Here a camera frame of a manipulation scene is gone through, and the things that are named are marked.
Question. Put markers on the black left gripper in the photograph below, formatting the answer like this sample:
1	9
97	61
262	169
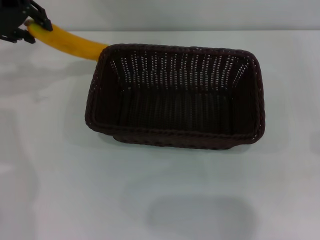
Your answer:
12	15

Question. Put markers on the yellow banana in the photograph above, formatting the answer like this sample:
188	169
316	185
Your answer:
72	45

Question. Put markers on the dark brown woven basket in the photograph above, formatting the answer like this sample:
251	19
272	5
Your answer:
175	105

